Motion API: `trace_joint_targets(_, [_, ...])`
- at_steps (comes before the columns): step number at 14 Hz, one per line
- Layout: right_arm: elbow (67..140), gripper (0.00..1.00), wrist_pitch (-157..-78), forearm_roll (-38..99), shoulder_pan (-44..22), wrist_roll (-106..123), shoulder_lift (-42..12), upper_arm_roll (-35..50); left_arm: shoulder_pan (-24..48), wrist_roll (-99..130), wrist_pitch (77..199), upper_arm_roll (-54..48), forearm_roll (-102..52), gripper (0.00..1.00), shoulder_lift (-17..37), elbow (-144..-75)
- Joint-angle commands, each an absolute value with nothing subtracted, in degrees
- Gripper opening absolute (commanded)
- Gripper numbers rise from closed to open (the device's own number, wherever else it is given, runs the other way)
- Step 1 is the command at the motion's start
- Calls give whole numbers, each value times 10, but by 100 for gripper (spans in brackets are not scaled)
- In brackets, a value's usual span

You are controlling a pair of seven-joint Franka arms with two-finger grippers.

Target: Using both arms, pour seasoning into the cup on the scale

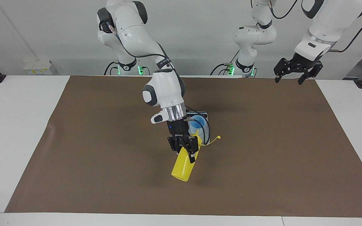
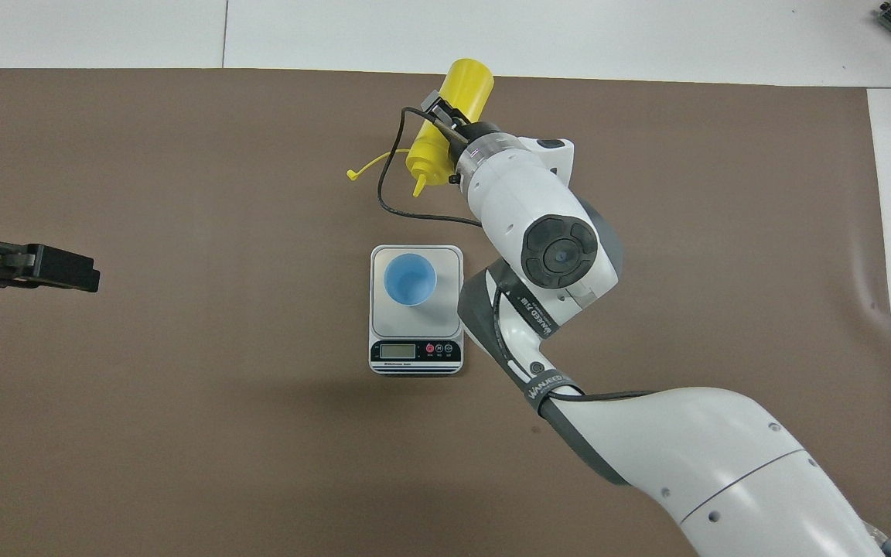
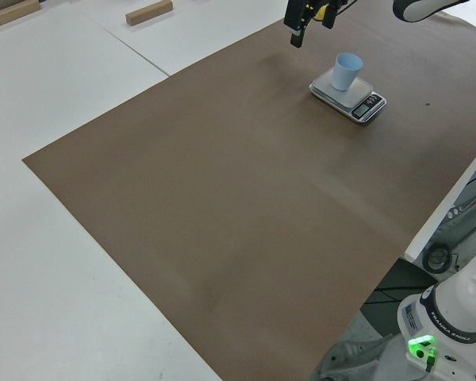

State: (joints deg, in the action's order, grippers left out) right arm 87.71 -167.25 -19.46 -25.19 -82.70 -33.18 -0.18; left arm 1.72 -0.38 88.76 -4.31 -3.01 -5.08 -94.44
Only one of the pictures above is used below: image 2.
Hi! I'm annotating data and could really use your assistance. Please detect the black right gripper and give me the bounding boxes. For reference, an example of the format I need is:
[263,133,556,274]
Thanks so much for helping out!
[424,91,499,183]

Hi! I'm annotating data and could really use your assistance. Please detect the yellow squeeze seasoning bottle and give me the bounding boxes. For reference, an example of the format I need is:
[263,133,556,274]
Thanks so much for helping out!
[346,59,495,198]

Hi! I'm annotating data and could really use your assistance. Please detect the light blue plastic cup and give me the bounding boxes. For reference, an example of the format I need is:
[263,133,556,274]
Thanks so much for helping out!
[384,252,438,307]

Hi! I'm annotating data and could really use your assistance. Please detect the silver digital kitchen scale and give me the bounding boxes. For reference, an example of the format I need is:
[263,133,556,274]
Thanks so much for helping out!
[369,244,465,377]

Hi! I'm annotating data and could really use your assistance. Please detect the brown table mat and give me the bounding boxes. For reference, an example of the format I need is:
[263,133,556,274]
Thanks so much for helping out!
[0,67,891,557]

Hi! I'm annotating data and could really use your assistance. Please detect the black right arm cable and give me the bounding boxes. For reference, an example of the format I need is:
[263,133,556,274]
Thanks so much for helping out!
[376,107,485,227]

